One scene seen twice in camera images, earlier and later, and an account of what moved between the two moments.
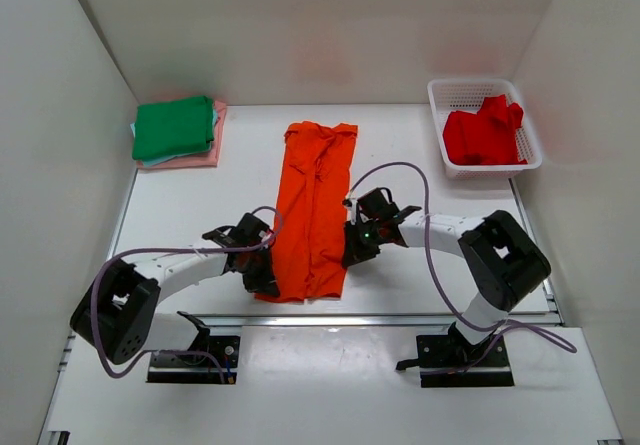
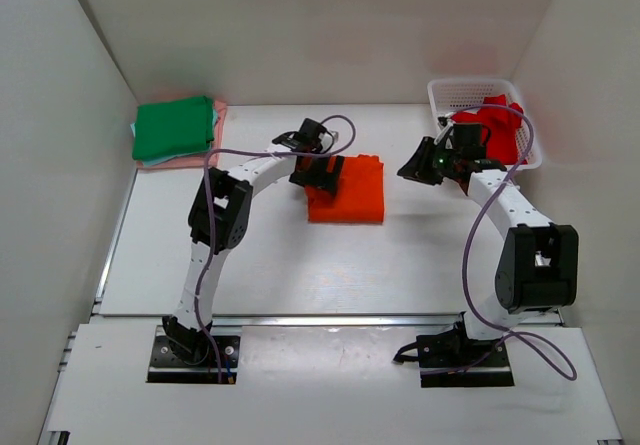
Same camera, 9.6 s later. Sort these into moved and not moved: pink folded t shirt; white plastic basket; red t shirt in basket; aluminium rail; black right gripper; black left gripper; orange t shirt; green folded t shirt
Moved: black left gripper; orange t shirt; black right gripper
Not moved: white plastic basket; red t shirt in basket; aluminium rail; pink folded t shirt; green folded t shirt
